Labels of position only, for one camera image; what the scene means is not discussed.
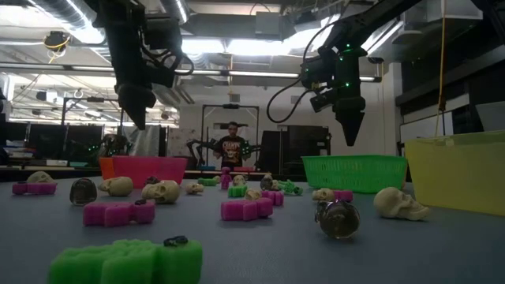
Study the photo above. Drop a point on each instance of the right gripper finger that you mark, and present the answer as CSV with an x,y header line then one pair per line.
x,y
350,126

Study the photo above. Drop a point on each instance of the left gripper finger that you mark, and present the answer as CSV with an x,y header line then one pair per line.
x,y
138,106

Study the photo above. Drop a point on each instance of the background black robot arm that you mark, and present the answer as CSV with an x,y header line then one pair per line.
x,y
250,149
195,146

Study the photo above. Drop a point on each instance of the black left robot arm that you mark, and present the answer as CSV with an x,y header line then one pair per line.
x,y
118,12

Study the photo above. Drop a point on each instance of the grey cloth sheet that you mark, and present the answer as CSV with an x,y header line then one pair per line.
x,y
146,142

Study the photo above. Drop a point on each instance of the green plastic basket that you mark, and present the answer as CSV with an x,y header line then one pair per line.
x,y
355,173

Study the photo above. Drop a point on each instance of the black equipment cabinet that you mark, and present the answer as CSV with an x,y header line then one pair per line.
x,y
300,146

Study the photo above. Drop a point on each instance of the white paper board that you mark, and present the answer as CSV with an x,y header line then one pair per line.
x,y
183,142

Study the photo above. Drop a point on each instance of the pink round bowl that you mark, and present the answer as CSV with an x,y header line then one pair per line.
x,y
146,169

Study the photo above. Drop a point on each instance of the background work table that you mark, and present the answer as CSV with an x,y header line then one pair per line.
x,y
189,173

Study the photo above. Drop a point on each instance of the grey ceiling ventilation box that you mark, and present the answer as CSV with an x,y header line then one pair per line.
x,y
268,23

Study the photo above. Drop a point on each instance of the person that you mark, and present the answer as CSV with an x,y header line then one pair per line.
x,y
233,150

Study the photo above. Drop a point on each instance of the yellow plastic bin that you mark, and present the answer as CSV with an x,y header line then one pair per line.
x,y
457,177

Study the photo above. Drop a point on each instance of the pink sponge centre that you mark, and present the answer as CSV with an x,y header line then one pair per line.
x,y
246,210

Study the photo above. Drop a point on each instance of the large green sponge foreground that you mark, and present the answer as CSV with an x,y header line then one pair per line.
x,y
130,264

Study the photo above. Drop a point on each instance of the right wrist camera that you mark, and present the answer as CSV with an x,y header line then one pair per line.
x,y
319,71

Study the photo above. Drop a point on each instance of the black gantry frame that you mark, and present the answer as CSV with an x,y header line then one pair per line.
x,y
94,99
230,106

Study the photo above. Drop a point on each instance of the silver round air duct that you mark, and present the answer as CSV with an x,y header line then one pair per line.
x,y
183,10

